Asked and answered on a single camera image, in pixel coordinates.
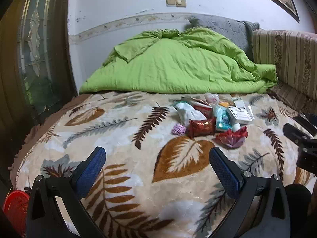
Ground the white paper box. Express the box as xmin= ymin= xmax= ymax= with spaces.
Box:
xmin=227 ymin=106 xmax=253 ymax=125

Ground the red purple wrapper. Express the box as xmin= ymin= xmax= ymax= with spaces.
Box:
xmin=215 ymin=126 xmax=248 ymax=149

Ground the light blue tissue packet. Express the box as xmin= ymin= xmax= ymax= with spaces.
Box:
xmin=213 ymin=105 xmax=232 ymax=132

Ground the red shiny snack packet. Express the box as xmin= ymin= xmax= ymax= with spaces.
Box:
xmin=188 ymin=117 xmax=216 ymax=139

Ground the purple paper ball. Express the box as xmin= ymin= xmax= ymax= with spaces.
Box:
xmin=171 ymin=124 xmax=186 ymax=135

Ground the white plastic bag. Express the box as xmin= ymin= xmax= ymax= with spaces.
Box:
xmin=174 ymin=101 xmax=207 ymax=127

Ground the orange small box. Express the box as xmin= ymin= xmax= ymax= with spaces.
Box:
xmin=219 ymin=101 xmax=235 ymax=108

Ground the clear plastic bag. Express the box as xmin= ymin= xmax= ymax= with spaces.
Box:
xmin=204 ymin=93 xmax=220 ymax=104

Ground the red white carton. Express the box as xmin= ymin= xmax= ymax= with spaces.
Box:
xmin=181 ymin=97 xmax=213 ymax=119

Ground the red plastic basket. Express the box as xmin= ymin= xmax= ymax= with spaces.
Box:
xmin=2 ymin=190 xmax=30 ymax=237

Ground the striped beige headboard cushion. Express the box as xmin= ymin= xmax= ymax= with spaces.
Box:
xmin=252 ymin=30 xmax=316 ymax=114

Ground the leaf pattern beige blanket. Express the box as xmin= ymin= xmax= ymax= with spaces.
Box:
xmin=10 ymin=90 xmax=314 ymax=238

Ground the grey pillow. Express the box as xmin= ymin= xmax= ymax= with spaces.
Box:
xmin=185 ymin=14 xmax=260 ymax=61

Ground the green quilt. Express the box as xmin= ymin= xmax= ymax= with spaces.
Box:
xmin=79 ymin=27 xmax=278 ymax=94

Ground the wooden glass door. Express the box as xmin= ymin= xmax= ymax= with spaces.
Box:
xmin=0 ymin=0 xmax=77 ymax=154

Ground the beige wall switch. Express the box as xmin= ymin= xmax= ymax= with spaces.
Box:
xmin=165 ymin=0 xmax=186 ymax=8

